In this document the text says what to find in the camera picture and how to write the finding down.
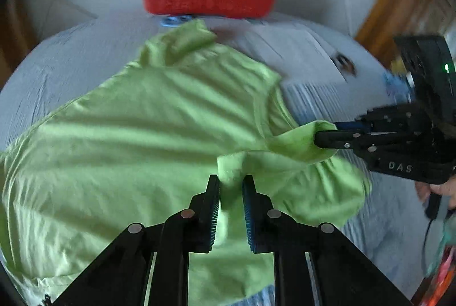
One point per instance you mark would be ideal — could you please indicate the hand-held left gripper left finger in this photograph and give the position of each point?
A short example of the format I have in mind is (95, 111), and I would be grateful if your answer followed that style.
(213, 209)

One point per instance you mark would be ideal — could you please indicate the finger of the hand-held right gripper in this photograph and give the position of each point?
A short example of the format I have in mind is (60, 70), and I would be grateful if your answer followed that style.
(351, 126)
(333, 140)

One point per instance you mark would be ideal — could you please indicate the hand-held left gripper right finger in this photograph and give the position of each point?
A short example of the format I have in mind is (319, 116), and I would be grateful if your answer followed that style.
(248, 209)

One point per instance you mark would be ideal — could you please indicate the light green shirt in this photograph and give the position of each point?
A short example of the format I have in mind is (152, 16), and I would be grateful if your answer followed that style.
(142, 135)

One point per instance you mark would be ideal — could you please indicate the person's right hand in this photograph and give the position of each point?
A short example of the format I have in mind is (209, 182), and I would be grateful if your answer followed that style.
(443, 190)

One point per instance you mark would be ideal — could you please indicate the blue crumpled cloth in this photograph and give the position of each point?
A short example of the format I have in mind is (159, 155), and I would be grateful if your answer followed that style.
(396, 83)

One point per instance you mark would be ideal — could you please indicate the small dark object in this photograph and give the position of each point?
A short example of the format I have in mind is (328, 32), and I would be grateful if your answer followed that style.
(345, 63)

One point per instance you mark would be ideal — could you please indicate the white folded cloth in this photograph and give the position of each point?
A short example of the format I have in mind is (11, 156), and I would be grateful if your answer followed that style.
(295, 53)

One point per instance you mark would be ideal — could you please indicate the wooden door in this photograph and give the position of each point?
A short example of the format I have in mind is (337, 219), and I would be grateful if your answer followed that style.
(406, 3)

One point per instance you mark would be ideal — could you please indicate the colourful patterned cloth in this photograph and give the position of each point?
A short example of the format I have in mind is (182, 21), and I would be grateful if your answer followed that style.
(443, 270)

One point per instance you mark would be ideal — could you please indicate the small blue object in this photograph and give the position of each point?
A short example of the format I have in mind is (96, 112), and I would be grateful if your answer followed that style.
(174, 20)

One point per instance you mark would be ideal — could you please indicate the bed with pale blue sheet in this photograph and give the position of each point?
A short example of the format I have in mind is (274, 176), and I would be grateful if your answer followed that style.
(53, 70)

